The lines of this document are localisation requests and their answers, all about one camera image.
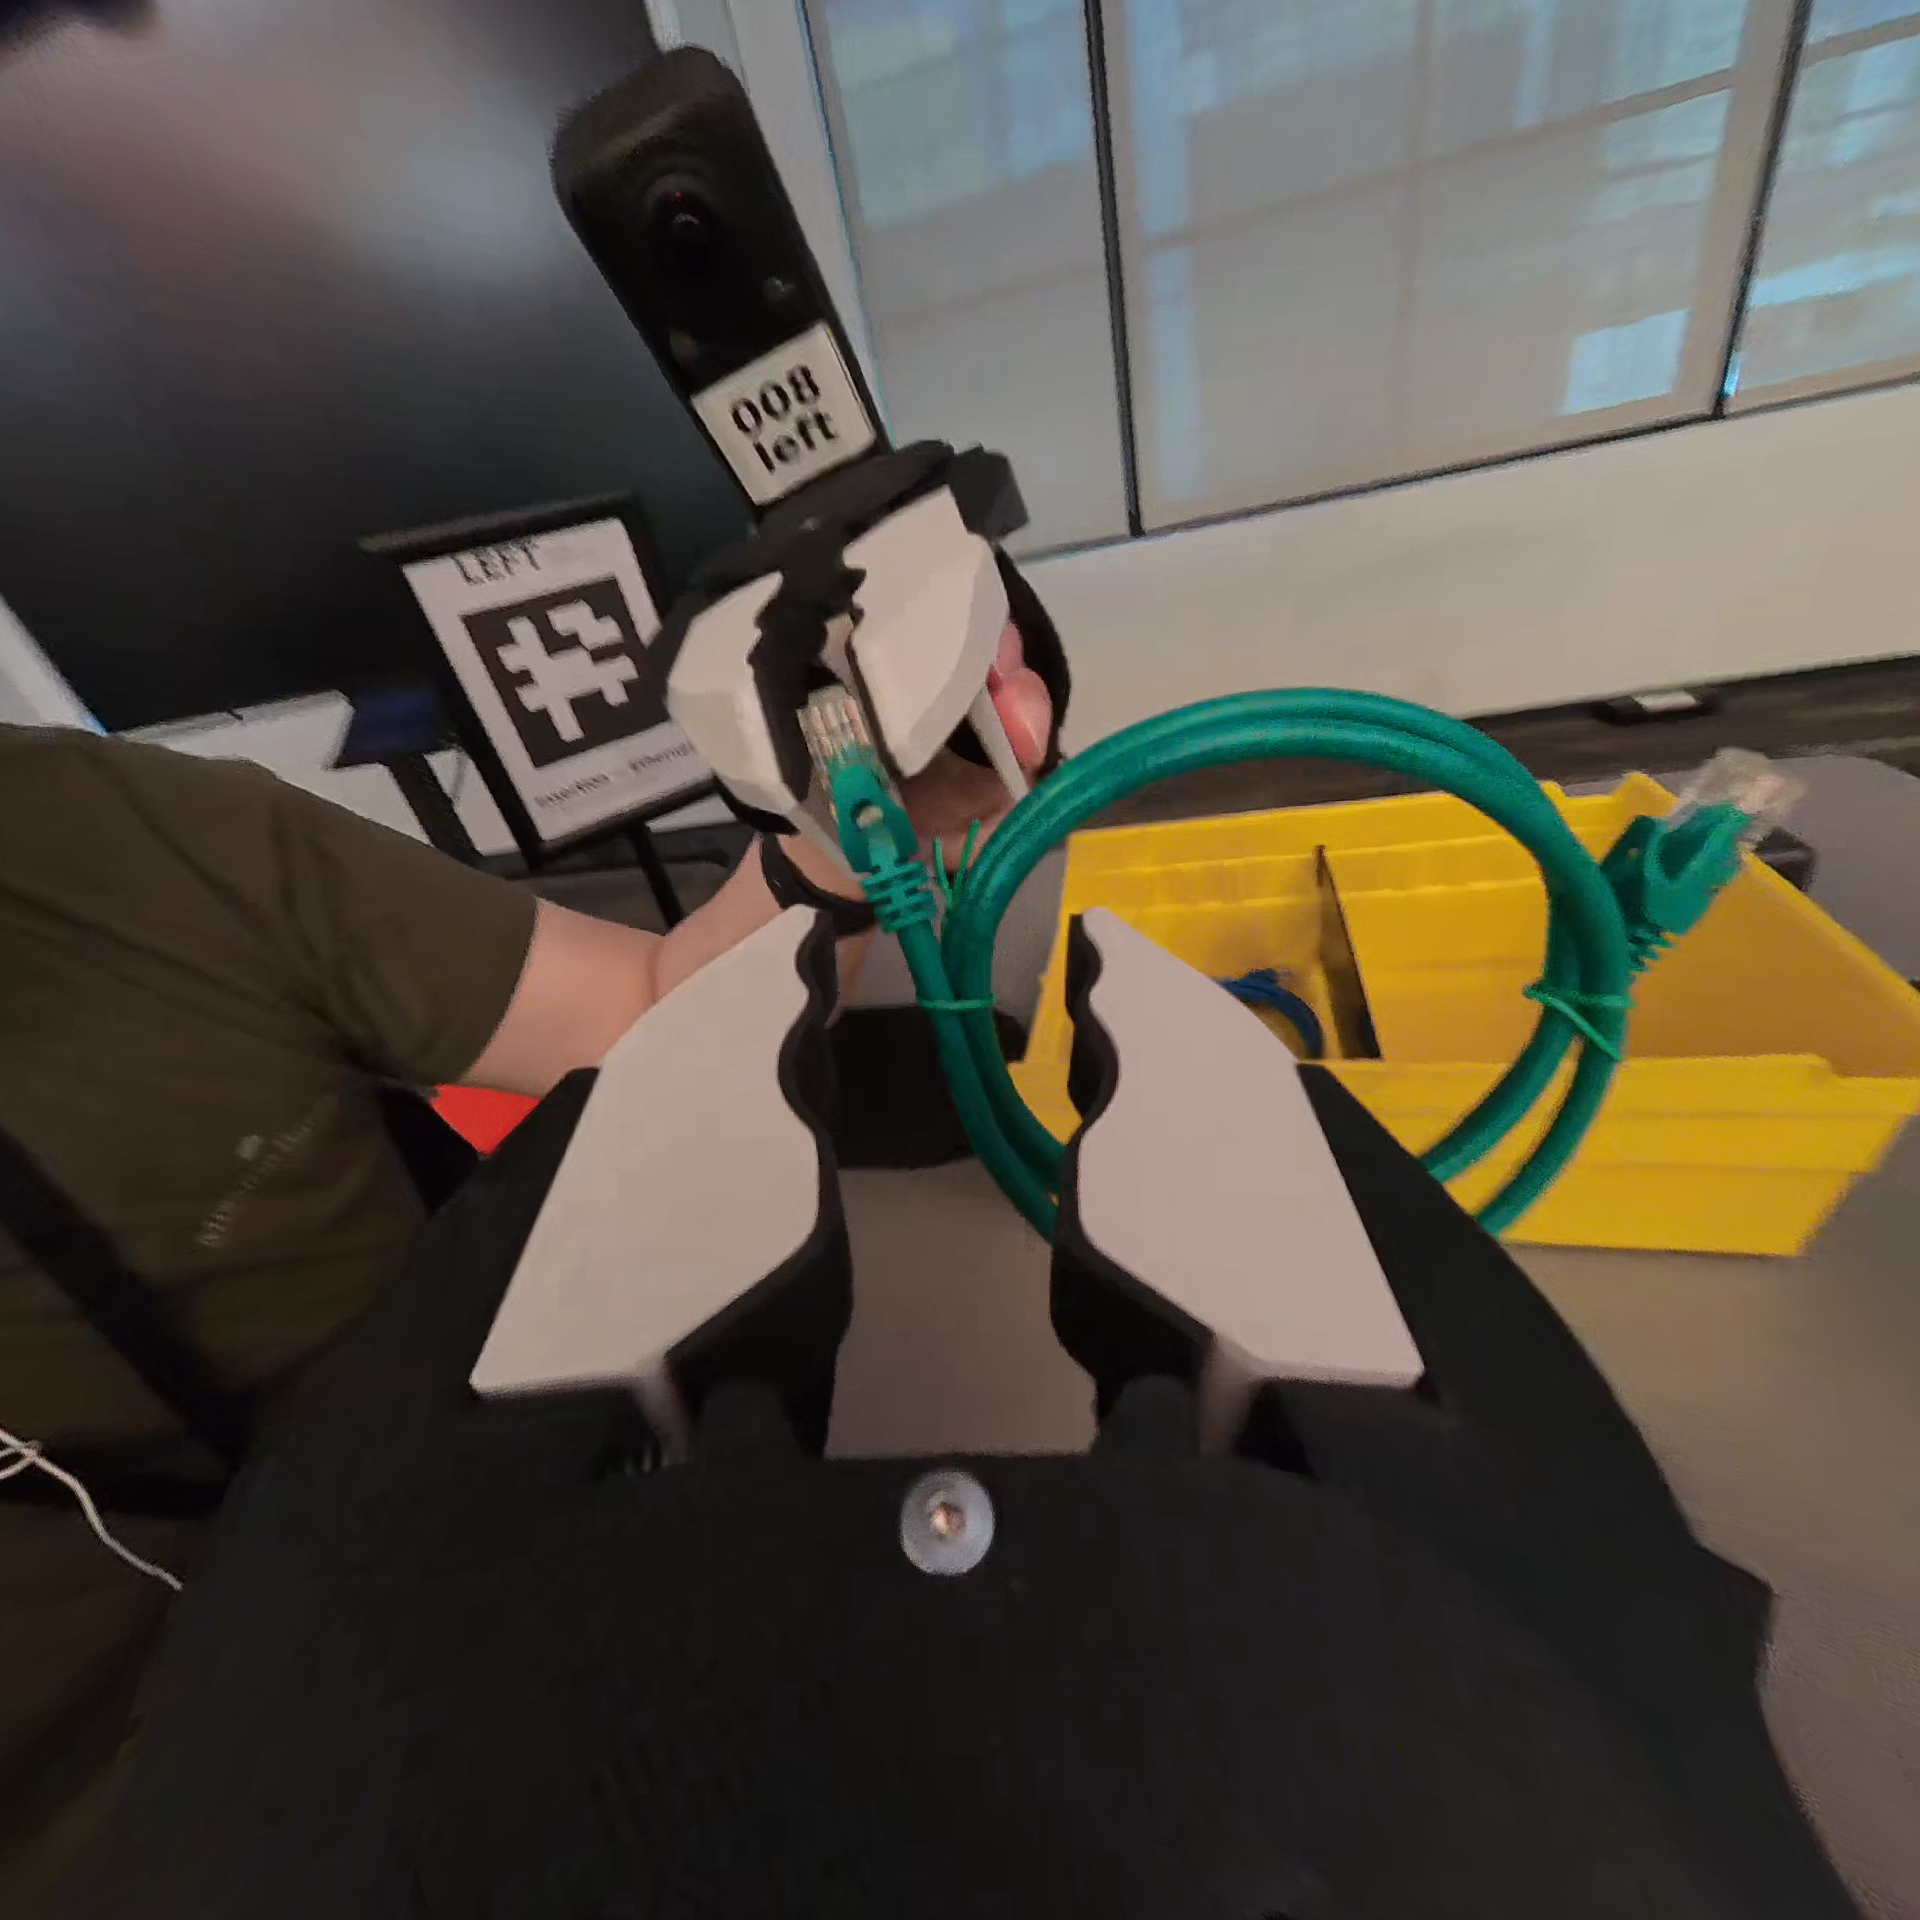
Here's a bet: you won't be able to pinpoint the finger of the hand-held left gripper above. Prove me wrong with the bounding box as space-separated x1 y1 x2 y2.
836 486 1013 782
662 583 825 836

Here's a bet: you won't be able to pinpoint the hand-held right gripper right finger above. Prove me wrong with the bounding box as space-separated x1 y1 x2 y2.
1049 903 1427 1454

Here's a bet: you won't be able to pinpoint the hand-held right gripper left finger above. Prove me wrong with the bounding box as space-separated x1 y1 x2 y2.
469 903 849 1454

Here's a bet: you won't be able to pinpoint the blue ethernet cable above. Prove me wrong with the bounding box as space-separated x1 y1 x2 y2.
1211 966 1329 1060

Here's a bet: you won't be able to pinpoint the green ethernet cable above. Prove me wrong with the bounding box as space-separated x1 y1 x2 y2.
802 688 1798 1244

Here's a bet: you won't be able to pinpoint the yellow plastic bin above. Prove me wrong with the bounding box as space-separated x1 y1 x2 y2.
1013 772 1920 1259

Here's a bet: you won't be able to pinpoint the person's left hand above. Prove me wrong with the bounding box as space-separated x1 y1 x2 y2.
833 622 1055 905

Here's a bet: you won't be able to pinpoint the black white marker sign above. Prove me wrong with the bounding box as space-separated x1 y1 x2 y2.
359 492 730 923

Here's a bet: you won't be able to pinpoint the red cloth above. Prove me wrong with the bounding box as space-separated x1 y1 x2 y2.
433 1083 542 1157

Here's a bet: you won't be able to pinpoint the black wristband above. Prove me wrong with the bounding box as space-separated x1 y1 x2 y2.
757 830 885 943

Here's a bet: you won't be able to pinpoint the black foam pad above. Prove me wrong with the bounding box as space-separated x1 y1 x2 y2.
829 1000 1033 1175

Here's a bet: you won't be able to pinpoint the black bin divider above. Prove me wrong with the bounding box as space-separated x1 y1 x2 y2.
1311 843 1386 1060

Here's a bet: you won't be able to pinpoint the large dark glossy panel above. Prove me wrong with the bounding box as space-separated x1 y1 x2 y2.
0 0 751 735

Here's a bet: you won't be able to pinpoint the large clear window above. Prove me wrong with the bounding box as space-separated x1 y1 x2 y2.
802 0 1920 536

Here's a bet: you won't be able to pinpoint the olive green trousers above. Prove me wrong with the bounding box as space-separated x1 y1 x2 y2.
0 1500 196 1920

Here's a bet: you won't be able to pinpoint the black strap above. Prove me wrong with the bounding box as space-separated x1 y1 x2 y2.
0 1125 242 1509

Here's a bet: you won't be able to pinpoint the thin white cable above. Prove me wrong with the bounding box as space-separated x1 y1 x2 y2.
0 1424 186 1593

